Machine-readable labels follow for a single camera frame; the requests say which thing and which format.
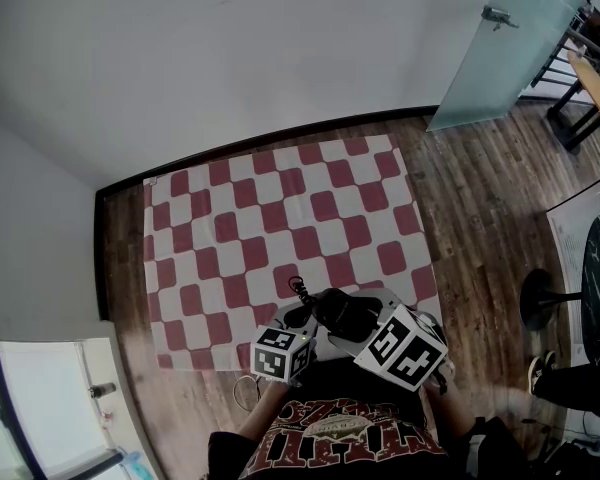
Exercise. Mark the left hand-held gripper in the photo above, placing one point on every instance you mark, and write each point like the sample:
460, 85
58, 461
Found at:
277, 348

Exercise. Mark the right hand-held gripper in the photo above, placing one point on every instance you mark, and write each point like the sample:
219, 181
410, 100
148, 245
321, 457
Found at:
405, 348

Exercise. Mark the person's left forearm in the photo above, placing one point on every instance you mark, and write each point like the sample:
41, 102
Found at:
262, 408

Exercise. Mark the person's right forearm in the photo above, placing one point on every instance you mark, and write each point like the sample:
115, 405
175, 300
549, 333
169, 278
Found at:
447, 413

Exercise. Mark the red white checkered tablecloth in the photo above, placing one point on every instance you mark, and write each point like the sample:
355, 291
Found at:
260, 228

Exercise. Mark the black shirt with red print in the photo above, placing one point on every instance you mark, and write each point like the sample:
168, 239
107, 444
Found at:
340, 443

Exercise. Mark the dark bottle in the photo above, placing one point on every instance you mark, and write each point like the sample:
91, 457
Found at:
102, 389

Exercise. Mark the small red white bottle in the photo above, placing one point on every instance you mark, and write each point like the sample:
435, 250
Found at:
107, 416

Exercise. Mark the blue plastic packet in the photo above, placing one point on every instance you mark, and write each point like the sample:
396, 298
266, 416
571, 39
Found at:
135, 465

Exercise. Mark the frosted glass door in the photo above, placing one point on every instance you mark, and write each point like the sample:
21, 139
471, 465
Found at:
510, 48

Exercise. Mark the black metal railing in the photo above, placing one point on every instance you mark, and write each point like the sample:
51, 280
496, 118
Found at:
555, 68

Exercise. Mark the black window frame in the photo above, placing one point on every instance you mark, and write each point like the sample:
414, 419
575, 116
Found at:
12, 418

